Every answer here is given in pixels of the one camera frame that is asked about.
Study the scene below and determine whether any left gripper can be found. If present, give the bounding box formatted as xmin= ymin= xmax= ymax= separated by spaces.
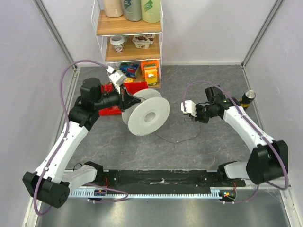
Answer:
xmin=94 ymin=82 xmax=140 ymax=112

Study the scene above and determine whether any white perforated spool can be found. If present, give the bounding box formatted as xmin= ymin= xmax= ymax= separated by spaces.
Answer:
xmin=121 ymin=88 xmax=170 ymax=136

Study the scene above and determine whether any thin brown cable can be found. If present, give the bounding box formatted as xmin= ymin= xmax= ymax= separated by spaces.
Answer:
xmin=155 ymin=116 xmax=202 ymax=144

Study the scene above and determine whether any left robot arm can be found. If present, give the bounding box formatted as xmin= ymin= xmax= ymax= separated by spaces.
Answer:
xmin=22 ymin=78 xmax=141 ymax=208

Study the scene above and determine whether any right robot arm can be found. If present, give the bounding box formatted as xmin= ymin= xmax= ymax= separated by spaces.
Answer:
xmin=190 ymin=87 xmax=288 ymax=186

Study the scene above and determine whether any red compartment bin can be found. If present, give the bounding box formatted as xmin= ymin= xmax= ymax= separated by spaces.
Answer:
xmin=98 ymin=81 xmax=149 ymax=116

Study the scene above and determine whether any yellow candy pack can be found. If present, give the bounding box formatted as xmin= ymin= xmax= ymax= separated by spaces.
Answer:
xmin=124 ymin=77 xmax=134 ymax=83

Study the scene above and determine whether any blue green sponge pack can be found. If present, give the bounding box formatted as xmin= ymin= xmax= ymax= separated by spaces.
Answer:
xmin=119 ymin=62 xmax=140 ymax=79

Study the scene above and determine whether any orange yellow sponge box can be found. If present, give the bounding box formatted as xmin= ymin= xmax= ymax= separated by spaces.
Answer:
xmin=141 ymin=60 xmax=160 ymax=86

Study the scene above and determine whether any black yellow can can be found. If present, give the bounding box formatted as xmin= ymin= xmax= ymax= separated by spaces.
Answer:
xmin=240 ymin=90 xmax=256 ymax=110

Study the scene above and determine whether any white pudding cup pack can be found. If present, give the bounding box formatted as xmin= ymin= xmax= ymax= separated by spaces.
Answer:
xmin=132 ymin=34 xmax=155 ymax=49

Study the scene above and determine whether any white paper cup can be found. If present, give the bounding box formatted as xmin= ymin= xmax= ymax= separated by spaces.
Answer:
xmin=110 ymin=35 xmax=125 ymax=52

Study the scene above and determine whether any grey green bottle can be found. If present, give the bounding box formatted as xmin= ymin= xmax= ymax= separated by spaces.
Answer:
xmin=122 ymin=0 xmax=142 ymax=22

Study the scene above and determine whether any beige bottle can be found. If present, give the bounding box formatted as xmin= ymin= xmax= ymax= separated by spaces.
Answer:
xmin=102 ymin=0 xmax=124 ymax=18

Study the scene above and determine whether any light green bottle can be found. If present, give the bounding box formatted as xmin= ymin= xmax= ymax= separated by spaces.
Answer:
xmin=141 ymin=0 xmax=161 ymax=23

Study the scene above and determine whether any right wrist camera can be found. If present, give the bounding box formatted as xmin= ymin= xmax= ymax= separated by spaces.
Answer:
xmin=181 ymin=100 xmax=197 ymax=117

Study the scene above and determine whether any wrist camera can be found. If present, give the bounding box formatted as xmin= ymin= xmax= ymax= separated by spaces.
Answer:
xmin=181 ymin=100 xmax=197 ymax=117
xmin=108 ymin=70 xmax=127 ymax=94

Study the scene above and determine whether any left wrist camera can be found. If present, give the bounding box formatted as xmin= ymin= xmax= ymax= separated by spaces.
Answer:
xmin=108 ymin=70 xmax=127 ymax=94

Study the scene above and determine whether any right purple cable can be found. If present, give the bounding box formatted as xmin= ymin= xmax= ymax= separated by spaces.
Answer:
xmin=182 ymin=80 xmax=290 ymax=204

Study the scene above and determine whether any purple cable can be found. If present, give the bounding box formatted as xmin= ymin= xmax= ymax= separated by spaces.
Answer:
xmin=182 ymin=80 xmax=290 ymax=204
xmin=33 ymin=59 xmax=130 ymax=216

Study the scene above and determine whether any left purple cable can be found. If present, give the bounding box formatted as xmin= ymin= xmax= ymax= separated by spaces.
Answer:
xmin=33 ymin=59 xmax=130 ymax=216

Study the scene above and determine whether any white wire wooden shelf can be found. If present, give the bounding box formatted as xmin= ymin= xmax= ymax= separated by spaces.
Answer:
xmin=91 ymin=0 xmax=163 ymax=88

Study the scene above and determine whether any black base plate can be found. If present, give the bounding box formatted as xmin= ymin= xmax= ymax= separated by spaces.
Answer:
xmin=92 ymin=170 xmax=246 ymax=195

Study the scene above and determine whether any grey cable duct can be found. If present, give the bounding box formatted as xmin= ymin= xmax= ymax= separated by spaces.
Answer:
xmin=69 ymin=187 xmax=235 ymax=199

